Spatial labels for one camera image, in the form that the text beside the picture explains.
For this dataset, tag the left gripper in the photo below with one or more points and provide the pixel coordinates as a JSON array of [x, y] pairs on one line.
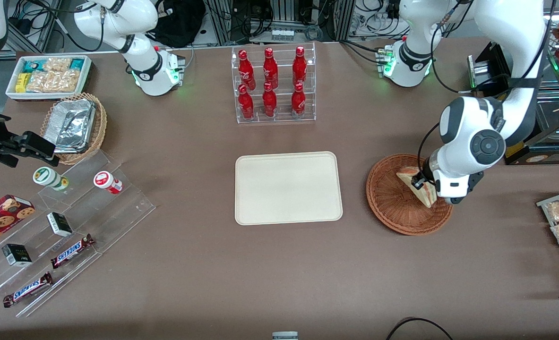
[[420, 180]]

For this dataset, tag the triangular sandwich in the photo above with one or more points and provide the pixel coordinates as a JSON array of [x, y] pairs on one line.
[[404, 177]]

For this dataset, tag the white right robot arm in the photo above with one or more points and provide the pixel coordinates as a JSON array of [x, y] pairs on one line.
[[118, 19]]

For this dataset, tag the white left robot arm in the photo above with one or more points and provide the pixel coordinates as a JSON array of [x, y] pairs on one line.
[[511, 28]]

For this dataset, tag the round brown wicker basket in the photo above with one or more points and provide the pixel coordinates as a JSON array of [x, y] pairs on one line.
[[388, 208]]

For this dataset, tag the light wicker basket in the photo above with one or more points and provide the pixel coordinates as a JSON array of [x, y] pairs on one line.
[[100, 125]]

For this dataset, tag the cream rectangular tray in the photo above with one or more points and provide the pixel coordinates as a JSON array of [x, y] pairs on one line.
[[288, 189]]

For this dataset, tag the green lid white jar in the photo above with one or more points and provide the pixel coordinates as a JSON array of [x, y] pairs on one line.
[[47, 177]]

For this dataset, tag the stacked aluminium foil trays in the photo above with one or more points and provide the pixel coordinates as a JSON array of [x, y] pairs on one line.
[[69, 125]]

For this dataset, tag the white rectangular snack bin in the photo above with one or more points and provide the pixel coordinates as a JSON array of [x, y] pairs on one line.
[[47, 96]]

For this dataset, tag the yellow snack packet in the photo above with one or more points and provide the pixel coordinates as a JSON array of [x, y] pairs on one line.
[[21, 82]]

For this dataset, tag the red tartan cookie box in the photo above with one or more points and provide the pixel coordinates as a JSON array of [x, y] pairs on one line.
[[0, 217]]

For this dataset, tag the large clear cracker bag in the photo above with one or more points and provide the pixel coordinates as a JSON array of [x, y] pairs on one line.
[[55, 81]]

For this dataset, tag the small black box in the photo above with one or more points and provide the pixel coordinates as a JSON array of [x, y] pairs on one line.
[[59, 224], [17, 255]]

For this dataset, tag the teal snack packet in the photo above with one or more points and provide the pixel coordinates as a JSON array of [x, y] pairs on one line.
[[77, 64], [32, 66]]

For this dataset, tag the red lid white jar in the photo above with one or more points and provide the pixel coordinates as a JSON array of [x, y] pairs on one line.
[[105, 181]]

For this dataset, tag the small clear cracker bag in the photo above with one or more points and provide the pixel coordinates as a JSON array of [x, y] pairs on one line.
[[57, 64]]

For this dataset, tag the clear acrylic stepped shelf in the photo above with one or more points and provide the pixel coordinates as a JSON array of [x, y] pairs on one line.
[[95, 222]]

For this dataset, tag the brown snickers bar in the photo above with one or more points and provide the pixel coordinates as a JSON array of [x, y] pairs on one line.
[[71, 251], [28, 290]]

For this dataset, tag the red cola bottle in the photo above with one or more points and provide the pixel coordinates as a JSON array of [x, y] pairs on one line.
[[245, 105], [299, 67], [269, 103], [270, 70], [298, 101], [245, 71]]

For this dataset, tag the clear acrylic bottle rack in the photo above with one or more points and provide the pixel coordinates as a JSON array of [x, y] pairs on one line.
[[284, 118]]

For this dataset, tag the black bag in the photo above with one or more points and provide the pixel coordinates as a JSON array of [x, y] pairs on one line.
[[180, 23]]

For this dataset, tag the small grey device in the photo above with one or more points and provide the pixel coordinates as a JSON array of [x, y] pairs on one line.
[[285, 336]]

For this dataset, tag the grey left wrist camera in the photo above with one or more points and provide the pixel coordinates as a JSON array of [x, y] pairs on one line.
[[456, 200]]

